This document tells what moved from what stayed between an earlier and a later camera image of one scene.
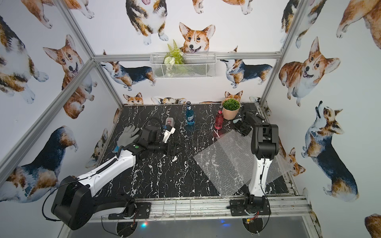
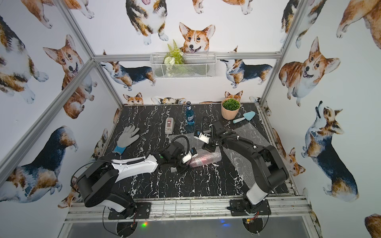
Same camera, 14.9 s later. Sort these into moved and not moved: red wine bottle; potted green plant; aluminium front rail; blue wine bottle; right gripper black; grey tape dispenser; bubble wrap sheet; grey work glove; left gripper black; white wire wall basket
Moved: left gripper black; red wine bottle; bubble wrap sheet; right gripper black
Not moved: grey work glove; aluminium front rail; blue wine bottle; grey tape dispenser; white wire wall basket; potted green plant
